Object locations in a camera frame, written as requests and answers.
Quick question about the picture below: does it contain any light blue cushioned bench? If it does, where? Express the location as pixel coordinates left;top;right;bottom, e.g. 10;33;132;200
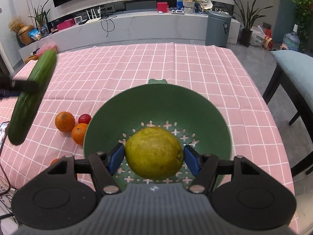
261;50;313;177

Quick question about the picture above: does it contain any red tomato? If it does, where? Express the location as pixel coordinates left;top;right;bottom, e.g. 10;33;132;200
78;114;92;124

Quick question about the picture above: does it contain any large orange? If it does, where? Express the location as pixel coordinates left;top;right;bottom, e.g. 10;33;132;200
55;111;75;133

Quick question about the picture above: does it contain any white TV console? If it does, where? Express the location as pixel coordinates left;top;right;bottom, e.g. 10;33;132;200
19;11;239;60

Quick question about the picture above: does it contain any pink checkered tablecloth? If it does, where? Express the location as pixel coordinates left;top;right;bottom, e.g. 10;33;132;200
2;43;298;234

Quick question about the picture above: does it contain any red box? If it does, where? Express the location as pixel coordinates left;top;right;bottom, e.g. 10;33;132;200
156;2;168;13

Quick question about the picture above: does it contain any green colander bowl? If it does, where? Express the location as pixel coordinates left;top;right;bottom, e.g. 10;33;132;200
83;80;232;191

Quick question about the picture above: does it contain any green cucumber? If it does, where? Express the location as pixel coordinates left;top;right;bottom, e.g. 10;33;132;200
8;49;57;145

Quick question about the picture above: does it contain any white plastic bag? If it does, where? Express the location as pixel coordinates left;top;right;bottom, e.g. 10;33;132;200
250;25;266;47

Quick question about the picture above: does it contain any yellow-green lemon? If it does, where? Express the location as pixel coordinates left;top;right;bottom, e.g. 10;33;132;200
125;127;184;180

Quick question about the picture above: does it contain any potted long-leaf plant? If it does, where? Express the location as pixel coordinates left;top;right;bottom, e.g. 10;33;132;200
233;0;273;47

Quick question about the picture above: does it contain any pink box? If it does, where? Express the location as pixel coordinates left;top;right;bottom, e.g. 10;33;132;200
57;19;75;31

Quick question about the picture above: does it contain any grey trash bin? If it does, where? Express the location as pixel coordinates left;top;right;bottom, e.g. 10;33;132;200
205;11;231;47

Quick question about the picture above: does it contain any black cable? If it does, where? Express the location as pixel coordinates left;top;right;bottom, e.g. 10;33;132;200
99;14;118;38

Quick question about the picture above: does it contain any orange tangerine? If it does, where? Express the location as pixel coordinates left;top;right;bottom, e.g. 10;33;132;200
71;123;88;145

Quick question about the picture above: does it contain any white wifi router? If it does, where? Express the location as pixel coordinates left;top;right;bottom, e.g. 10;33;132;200
86;7;101;24

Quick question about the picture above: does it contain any small potted plant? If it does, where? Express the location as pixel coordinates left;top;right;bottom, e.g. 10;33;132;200
29;0;50;38

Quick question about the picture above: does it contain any brown round vase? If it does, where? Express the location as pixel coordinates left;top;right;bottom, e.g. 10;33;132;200
18;25;34;46

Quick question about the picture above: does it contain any blue water jug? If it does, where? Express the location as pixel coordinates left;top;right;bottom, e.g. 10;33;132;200
282;24;300;52

